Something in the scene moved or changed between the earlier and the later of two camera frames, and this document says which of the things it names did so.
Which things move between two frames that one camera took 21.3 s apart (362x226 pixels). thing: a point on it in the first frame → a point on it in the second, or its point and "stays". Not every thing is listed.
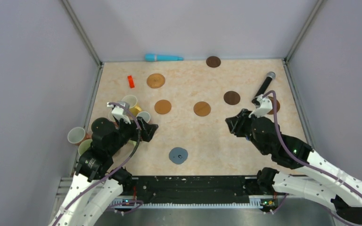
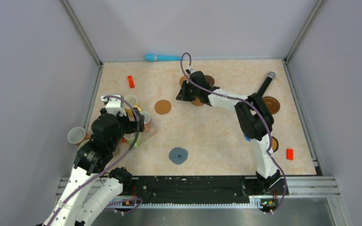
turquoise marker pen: x=157 y=57 stays
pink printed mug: x=145 y=116 stays
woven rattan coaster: x=156 y=80 → x=182 y=78
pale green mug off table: x=84 y=145 stays
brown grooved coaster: x=272 y=111 stays
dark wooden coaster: x=213 y=61 → x=210 y=79
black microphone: x=270 y=76 stays
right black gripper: x=235 y=123 → x=182 y=95
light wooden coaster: x=202 y=108 → x=197 y=102
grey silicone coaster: x=178 y=155 stays
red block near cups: x=130 y=82 stays
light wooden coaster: x=162 y=106 stays
